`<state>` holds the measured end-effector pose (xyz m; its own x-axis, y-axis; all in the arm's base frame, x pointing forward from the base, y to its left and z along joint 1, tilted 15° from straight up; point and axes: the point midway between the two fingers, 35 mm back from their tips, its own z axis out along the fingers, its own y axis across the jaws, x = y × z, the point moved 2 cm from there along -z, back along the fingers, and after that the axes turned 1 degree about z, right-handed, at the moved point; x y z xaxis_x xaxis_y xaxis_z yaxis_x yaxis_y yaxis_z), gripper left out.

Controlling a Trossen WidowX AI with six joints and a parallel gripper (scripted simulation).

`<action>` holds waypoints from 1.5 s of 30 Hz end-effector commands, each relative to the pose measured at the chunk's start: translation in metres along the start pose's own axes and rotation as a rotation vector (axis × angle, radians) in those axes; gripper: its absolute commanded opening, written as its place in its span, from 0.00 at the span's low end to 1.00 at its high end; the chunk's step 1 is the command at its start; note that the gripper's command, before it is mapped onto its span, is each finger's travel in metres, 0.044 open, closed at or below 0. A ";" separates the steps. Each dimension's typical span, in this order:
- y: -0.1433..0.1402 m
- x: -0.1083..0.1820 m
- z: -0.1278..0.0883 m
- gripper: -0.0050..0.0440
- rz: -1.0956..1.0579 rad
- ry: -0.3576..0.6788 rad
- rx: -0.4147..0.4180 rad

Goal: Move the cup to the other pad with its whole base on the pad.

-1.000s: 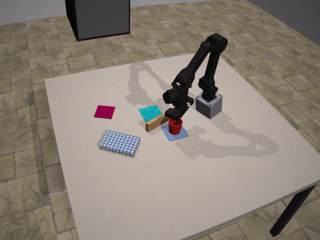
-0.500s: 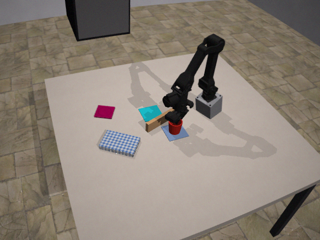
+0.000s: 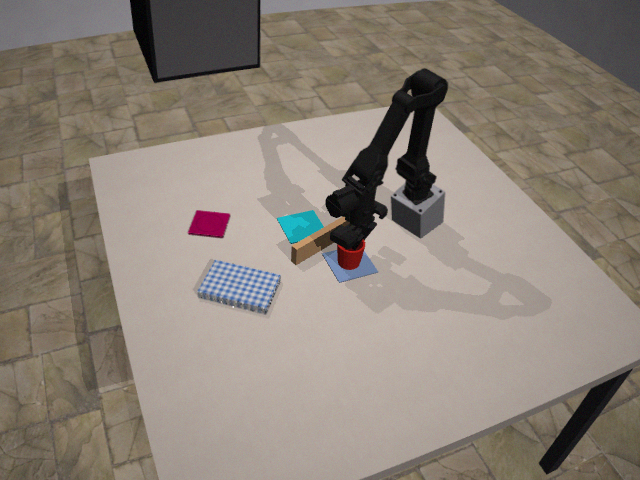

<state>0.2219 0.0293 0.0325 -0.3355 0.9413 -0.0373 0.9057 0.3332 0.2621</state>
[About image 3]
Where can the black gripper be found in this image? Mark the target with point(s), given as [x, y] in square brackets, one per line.
[360, 221]

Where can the dark pink flat square pad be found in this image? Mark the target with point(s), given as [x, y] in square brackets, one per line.
[209, 224]

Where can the blue checkered towel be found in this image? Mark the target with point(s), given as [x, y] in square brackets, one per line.
[239, 286]

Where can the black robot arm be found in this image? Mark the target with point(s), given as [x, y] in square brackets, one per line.
[413, 166]

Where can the red cup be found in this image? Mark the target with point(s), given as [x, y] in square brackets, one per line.
[350, 259]

